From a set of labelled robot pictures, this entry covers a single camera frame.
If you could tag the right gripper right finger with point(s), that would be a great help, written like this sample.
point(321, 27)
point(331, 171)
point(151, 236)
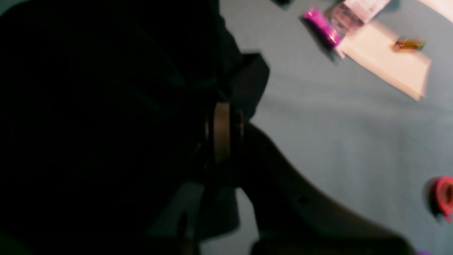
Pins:
point(296, 218)

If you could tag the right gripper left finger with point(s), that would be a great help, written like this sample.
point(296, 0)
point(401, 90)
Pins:
point(223, 146)

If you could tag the black t-shirt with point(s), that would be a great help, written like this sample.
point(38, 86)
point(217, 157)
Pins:
point(104, 109)

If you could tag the teal table cloth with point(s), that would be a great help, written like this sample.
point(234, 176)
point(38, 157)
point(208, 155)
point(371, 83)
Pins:
point(361, 141)

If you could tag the red tape roll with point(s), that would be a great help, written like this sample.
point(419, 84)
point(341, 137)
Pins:
point(441, 197)

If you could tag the pink marker pen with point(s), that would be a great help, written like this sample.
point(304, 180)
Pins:
point(322, 28)

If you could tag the white paper sheet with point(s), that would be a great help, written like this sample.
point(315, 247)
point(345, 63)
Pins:
point(372, 47)

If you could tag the white packet with label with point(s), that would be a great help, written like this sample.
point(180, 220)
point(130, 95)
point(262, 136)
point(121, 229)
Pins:
point(350, 15)

